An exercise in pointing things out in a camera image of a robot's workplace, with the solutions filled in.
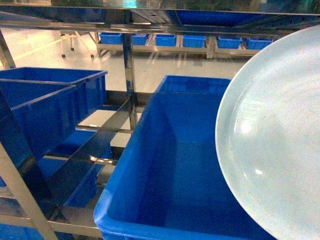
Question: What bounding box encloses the blue bin left shelf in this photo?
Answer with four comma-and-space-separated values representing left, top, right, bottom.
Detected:
0, 79, 77, 160

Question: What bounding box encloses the large blue bin front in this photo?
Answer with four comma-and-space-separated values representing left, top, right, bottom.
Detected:
93, 92, 272, 240

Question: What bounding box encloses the blue bin behind front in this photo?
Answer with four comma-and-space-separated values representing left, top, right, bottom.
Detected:
155, 75, 231, 96

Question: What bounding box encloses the light blue oval tray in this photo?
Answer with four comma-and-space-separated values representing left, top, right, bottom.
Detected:
215, 26, 320, 240

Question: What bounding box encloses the distant low bin rack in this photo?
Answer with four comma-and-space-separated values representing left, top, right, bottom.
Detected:
96, 32, 276, 60

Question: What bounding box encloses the blue bin lower shelf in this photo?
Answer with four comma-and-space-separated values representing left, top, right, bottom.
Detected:
37, 129, 115, 208

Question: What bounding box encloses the blue bin shelf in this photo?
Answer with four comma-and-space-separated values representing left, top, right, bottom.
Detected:
0, 79, 77, 160
37, 129, 115, 208

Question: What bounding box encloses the blue bin behind left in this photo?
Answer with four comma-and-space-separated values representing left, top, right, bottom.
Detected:
0, 67, 108, 124

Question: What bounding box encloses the stainless steel shelf rack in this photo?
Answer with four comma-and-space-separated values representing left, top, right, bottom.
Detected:
0, 0, 320, 240

